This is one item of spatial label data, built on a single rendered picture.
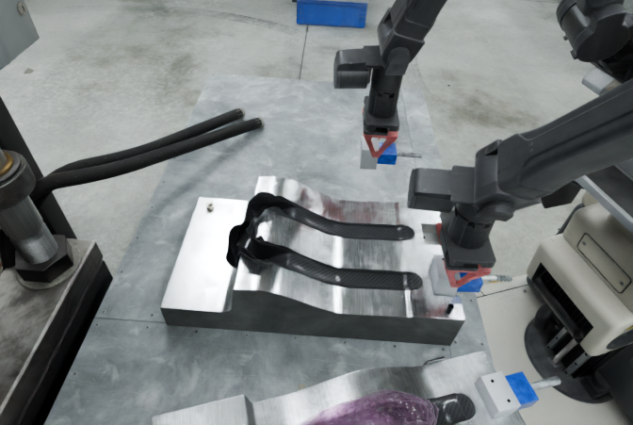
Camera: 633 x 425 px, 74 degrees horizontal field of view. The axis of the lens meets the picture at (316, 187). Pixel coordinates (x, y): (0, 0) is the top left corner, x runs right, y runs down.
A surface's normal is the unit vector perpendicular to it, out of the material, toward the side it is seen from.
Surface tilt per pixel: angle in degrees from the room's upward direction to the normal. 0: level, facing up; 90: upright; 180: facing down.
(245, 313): 90
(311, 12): 91
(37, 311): 0
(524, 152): 77
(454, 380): 0
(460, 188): 29
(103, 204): 0
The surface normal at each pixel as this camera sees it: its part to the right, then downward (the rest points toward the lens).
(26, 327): 0.05, -0.72
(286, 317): -0.05, 0.69
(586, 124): -0.96, -0.21
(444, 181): -0.15, -0.32
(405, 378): 0.51, -0.70
